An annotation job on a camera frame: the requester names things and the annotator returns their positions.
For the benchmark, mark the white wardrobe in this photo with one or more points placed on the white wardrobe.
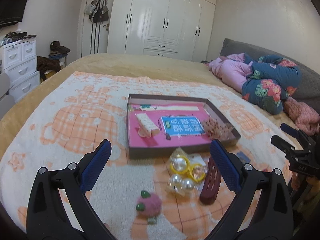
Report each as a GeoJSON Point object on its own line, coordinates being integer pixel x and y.
{"type": "Point", "coordinates": [177, 29]}

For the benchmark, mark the pearl earrings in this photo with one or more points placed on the pearl earrings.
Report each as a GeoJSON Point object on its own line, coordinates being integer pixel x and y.
{"type": "Point", "coordinates": [180, 186]}

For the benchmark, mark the white door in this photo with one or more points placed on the white door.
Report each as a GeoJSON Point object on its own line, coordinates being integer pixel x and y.
{"type": "Point", "coordinates": [92, 37]}

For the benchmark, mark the black wall television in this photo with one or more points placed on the black wall television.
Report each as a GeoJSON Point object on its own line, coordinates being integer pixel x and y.
{"type": "Point", "coordinates": [12, 12]}

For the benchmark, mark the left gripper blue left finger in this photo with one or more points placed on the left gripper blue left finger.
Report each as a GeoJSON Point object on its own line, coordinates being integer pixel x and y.
{"type": "Point", "coordinates": [58, 207]}

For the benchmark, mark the dark clothes pile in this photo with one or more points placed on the dark clothes pile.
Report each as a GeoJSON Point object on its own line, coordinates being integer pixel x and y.
{"type": "Point", "coordinates": [45, 64]}

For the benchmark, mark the white hair clip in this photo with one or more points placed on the white hair clip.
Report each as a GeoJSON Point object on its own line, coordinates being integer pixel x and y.
{"type": "Point", "coordinates": [147, 128]}

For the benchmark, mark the sheer polka dot bow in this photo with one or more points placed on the sheer polka dot bow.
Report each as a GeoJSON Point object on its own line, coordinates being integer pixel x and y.
{"type": "Point", "coordinates": [214, 130]}

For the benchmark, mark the pink pompom hair clip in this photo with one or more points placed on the pink pompom hair clip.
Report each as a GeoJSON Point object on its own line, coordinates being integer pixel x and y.
{"type": "Point", "coordinates": [149, 206]}

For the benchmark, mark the brown cardboard tray box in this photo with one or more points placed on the brown cardboard tray box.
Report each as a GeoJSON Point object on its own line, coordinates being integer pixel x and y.
{"type": "Point", "coordinates": [209, 106]}

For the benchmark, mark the grey headboard cushion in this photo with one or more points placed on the grey headboard cushion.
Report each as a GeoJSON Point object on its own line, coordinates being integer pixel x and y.
{"type": "Point", "coordinates": [308, 89]}

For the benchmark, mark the blue floral quilt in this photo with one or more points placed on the blue floral quilt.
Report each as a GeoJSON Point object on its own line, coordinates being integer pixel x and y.
{"type": "Point", "coordinates": [269, 86]}

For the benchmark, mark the beige bed cover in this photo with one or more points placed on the beige bed cover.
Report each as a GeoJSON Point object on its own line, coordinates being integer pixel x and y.
{"type": "Point", "coordinates": [157, 68]}

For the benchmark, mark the clothes on stool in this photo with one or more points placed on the clothes on stool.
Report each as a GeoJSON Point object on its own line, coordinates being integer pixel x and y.
{"type": "Point", "coordinates": [57, 51]}

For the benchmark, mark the pink knitted cloth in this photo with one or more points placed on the pink knitted cloth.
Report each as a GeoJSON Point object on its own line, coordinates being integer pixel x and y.
{"type": "Point", "coordinates": [304, 117]}

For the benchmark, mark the white drawer cabinet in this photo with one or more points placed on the white drawer cabinet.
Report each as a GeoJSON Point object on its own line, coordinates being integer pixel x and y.
{"type": "Point", "coordinates": [19, 62]}

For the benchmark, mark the yellow hoop earrings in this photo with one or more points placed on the yellow hoop earrings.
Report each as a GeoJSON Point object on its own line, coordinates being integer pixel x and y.
{"type": "Point", "coordinates": [188, 165]}

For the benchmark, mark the hanging bags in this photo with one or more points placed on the hanging bags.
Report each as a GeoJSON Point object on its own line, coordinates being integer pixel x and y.
{"type": "Point", "coordinates": [97, 11]}

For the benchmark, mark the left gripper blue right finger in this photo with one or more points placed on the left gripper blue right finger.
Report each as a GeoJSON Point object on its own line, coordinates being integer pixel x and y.
{"type": "Point", "coordinates": [261, 208]}

